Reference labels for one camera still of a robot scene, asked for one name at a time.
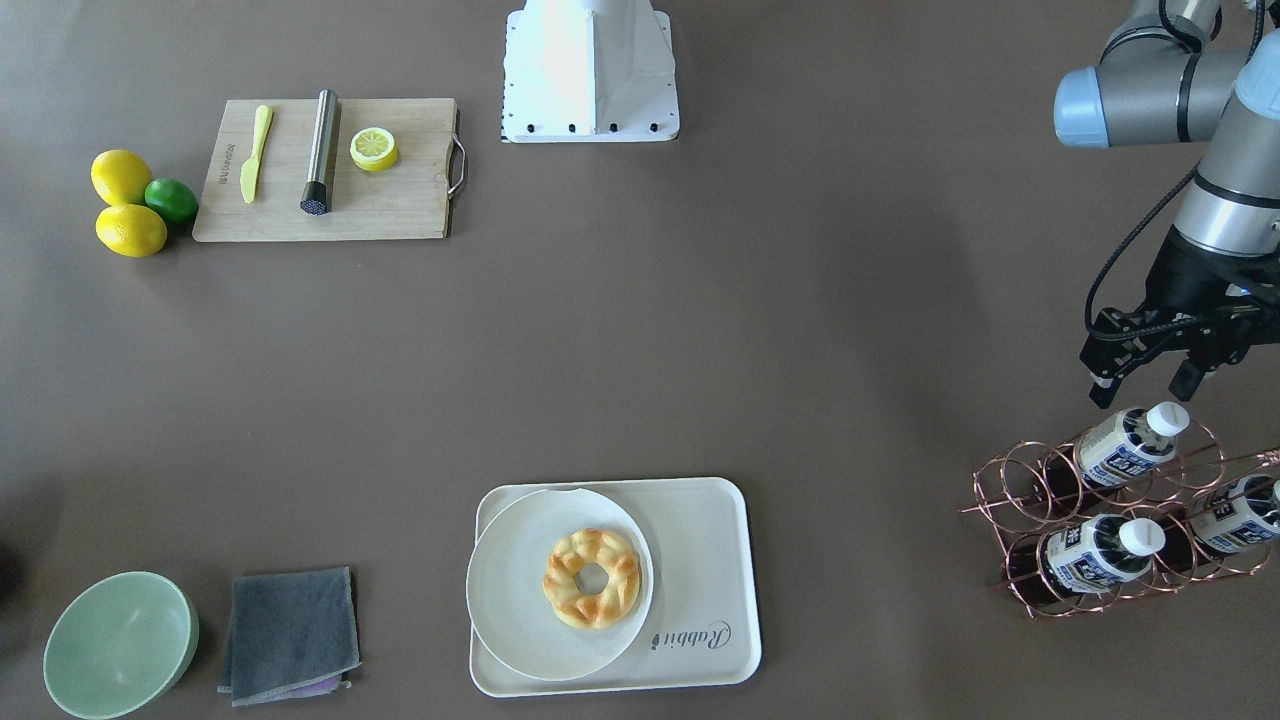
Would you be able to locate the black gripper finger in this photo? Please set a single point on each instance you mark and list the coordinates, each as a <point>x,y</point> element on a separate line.
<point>1197,366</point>
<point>1109,365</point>

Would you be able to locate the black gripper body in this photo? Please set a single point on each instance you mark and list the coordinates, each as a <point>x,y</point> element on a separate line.
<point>1187,272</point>

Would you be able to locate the tea bottle white cap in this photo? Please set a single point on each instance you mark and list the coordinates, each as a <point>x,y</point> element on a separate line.
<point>1122,448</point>

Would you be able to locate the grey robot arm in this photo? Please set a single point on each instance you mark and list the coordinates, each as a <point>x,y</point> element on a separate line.
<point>1159,81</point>

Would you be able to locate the tea bottle in rack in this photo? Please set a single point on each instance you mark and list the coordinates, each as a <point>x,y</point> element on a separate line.
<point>1092,557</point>
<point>1234,519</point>

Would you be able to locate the cream plastic serving tray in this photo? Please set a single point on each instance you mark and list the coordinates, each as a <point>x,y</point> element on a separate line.
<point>702,627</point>

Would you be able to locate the white round plate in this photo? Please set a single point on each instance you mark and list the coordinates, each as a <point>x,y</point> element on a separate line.
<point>507,608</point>

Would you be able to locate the bamboo cutting board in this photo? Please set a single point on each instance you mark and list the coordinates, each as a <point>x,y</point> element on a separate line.
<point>409,201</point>

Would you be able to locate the half lemon slice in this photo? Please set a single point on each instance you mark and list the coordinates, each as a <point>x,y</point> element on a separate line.
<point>374,149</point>

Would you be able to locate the grey folded cloth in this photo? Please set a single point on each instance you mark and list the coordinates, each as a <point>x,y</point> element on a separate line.
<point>290,635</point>

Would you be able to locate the yellow plastic knife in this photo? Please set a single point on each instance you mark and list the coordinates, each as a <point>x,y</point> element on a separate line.
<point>250,170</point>

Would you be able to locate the green lime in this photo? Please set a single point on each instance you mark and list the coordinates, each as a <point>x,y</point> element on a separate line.
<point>171,199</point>

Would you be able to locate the yellow lemon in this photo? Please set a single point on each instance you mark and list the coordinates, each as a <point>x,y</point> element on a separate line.
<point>120,177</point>
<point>131,230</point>

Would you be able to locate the green bowl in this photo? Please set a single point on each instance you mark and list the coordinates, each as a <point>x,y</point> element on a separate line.
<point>119,645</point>

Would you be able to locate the copper wire bottle rack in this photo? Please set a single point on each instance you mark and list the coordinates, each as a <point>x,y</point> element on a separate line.
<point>1011,491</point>

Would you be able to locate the braided ring bread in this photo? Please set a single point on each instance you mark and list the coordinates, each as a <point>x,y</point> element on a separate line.
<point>592,579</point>

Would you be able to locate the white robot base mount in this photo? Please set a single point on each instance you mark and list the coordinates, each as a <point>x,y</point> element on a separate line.
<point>589,72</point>

